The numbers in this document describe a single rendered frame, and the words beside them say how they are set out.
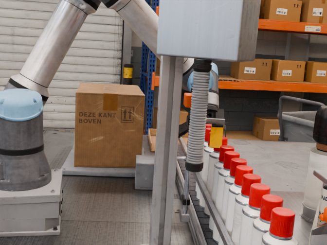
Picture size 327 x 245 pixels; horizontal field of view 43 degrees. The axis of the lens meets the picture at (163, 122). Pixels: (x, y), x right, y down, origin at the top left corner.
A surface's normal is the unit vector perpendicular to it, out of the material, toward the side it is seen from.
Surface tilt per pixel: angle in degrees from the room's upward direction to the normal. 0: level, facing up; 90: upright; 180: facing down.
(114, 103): 90
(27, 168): 72
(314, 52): 90
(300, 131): 94
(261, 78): 92
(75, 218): 0
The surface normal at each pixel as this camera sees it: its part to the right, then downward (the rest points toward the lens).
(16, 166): 0.15, -0.09
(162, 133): 0.07, 0.20
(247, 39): 0.85, 0.15
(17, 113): 0.32, 0.17
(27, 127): 0.63, 0.18
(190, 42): -0.51, 0.14
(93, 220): 0.07, -0.98
